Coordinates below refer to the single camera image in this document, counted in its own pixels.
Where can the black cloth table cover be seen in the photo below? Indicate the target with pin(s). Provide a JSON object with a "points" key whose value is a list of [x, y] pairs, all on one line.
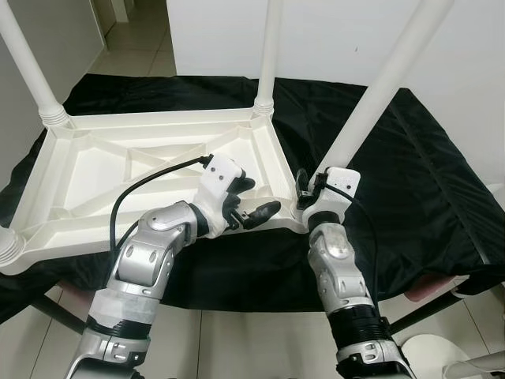
{"points": [[426, 197]]}

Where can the white round stool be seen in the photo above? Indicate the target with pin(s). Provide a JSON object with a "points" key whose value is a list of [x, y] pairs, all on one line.
{"points": [[430, 359]]}

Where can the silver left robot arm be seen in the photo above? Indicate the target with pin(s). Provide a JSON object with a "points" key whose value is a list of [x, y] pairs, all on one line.
{"points": [[150, 260]]}

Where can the white plastic children table top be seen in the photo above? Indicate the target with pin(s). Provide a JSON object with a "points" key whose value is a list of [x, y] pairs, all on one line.
{"points": [[118, 174]]}

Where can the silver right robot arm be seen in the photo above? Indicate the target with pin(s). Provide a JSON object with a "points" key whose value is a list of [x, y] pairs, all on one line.
{"points": [[339, 276]]}

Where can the pink padded chair seat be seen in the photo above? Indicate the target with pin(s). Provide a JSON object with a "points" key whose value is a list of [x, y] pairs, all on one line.
{"points": [[430, 288]]}

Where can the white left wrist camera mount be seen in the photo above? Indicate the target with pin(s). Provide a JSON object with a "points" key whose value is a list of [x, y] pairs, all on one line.
{"points": [[217, 185]]}

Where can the black metal table leg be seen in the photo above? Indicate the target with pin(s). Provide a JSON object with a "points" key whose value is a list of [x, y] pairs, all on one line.
{"points": [[59, 316], [426, 313]]}

